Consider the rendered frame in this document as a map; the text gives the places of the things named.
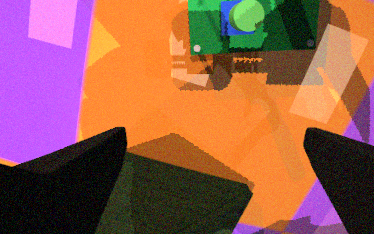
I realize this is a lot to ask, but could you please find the green circuit board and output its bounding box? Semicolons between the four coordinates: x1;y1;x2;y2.
188;0;320;56

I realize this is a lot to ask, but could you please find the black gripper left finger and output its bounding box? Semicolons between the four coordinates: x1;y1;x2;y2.
0;127;128;234

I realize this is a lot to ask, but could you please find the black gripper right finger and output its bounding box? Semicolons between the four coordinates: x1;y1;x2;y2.
303;127;374;234

